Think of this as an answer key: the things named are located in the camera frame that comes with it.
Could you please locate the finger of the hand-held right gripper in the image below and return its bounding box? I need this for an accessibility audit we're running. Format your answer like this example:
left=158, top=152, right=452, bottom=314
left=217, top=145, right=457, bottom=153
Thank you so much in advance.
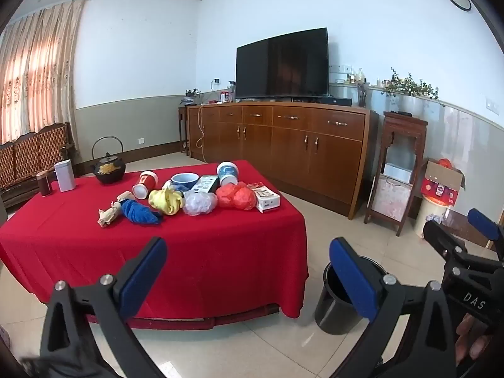
left=468, top=209, right=504, bottom=261
left=423, top=220, right=493, bottom=274

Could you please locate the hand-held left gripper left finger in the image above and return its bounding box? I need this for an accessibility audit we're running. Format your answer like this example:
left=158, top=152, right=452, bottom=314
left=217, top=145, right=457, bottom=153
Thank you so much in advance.
left=39, top=237, right=169, bottom=378

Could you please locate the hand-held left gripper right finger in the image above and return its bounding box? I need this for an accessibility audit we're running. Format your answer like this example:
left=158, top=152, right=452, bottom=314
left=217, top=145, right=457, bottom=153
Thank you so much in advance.
left=329, top=237, right=459, bottom=378

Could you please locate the black plastic bucket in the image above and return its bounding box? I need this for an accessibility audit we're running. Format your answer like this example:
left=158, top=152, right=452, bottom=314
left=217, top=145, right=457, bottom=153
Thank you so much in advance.
left=314, top=256, right=388, bottom=336

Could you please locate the blue cloth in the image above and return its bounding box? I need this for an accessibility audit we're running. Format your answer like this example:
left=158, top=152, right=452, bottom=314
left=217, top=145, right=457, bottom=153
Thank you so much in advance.
left=119, top=199, right=163, bottom=226

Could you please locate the beige cloth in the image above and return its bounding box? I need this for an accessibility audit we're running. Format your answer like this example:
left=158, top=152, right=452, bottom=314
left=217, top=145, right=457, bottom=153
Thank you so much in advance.
left=97, top=191, right=132, bottom=228

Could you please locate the yellow cloth bundle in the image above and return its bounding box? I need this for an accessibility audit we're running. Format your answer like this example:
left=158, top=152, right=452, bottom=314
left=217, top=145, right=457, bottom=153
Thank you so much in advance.
left=148, top=188, right=186, bottom=216

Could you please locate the clear plastic bag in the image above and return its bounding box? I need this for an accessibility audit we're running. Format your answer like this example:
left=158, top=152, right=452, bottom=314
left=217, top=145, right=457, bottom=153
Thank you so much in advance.
left=182, top=190, right=218, bottom=216

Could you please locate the red paper cup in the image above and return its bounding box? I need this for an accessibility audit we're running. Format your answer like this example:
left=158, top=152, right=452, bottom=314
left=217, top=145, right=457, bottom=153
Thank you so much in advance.
left=132, top=170, right=159, bottom=200

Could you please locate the blue bowl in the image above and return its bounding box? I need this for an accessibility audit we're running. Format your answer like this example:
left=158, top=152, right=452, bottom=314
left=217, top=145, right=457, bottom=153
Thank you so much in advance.
left=170, top=172, right=200, bottom=192

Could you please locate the green and white carton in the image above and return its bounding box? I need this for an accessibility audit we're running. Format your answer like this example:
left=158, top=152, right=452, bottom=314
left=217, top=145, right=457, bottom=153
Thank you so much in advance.
left=193, top=175, right=220, bottom=194

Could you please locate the small white box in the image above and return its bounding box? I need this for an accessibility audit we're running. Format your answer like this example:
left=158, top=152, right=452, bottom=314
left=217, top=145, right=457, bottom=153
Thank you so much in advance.
left=247, top=182, right=281, bottom=213

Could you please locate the blue and white cup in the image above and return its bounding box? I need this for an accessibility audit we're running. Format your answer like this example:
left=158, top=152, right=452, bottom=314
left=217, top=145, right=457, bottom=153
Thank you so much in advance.
left=216, top=161, right=241, bottom=187

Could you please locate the person's right hand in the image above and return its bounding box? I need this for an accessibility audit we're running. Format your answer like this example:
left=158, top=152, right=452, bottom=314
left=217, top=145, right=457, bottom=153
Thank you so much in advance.
left=455, top=314, right=493, bottom=368

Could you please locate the white floral bin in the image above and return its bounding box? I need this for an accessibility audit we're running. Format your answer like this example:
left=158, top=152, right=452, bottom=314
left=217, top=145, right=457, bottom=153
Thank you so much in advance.
left=413, top=195, right=451, bottom=239

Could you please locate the open red cardboard box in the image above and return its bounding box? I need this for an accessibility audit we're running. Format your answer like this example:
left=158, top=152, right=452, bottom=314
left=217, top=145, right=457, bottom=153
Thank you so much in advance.
left=421, top=157, right=466, bottom=206

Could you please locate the pink patterned bag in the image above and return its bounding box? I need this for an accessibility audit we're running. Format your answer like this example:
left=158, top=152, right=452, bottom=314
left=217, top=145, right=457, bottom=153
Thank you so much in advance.
left=371, top=175, right=413, bottom=223

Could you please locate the flat white box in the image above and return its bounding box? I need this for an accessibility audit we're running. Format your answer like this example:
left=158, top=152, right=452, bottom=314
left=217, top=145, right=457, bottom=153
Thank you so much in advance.
left=383, top=163, right=414, bottom=184

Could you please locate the red tablecloth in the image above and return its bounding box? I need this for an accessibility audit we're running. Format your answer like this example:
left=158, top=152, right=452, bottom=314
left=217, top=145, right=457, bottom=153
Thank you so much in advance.
left=0, top=160, right=309, bottom=330

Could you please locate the black iron teapot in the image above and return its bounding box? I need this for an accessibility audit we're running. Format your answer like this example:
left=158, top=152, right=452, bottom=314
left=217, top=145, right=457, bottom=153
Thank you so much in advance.
left=90, top=136, right=126, bottom=186

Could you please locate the tall carved wooden stand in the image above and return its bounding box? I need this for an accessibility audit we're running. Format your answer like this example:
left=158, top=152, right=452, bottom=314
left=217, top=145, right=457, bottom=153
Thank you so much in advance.
left=364, top=111, right=428, bottom=237

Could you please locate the white rectangular tin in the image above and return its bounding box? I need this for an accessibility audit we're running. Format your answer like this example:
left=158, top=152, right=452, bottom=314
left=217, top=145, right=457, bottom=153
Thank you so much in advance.
left=54, top=159, right=76, bottom=193

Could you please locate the brown round canister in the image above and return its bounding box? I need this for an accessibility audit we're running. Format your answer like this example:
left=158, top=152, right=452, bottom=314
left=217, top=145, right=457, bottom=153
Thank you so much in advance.
left=37, top=171, right=53, bottom=197

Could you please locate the long wooden sideboard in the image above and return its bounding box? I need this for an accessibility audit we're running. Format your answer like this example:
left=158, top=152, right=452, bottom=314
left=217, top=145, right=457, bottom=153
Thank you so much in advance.
left=187, top=101, right=379, bottom=218

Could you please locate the small wooden side table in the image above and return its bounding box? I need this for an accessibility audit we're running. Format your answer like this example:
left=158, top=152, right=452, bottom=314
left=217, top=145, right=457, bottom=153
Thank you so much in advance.
left=178, top=104, right=190, bottom=156

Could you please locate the trailing green plant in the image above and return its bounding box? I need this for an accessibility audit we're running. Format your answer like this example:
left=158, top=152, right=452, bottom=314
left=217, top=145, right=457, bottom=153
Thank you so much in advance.
left=382, top=67, right=447, bottom=107

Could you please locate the wooden sofa with patterned cushions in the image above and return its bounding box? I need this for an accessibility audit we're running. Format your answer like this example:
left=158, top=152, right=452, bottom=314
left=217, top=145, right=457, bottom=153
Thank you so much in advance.
left=0, top=122, right=79, bottom=209

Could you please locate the black flat television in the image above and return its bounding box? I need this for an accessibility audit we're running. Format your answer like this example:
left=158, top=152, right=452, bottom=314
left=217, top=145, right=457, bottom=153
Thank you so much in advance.
left=235, top=27, right=329, bottom=99

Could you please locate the beige patterned curtain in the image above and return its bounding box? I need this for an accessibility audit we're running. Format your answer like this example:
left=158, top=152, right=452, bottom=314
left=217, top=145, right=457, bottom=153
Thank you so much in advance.
left=0, top=0, right=86, bottom=144

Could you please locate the hanging white cable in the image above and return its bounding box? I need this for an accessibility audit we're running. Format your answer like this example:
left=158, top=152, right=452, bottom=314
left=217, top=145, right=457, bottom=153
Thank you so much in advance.
left=196, top=104, right=206, bottom=162

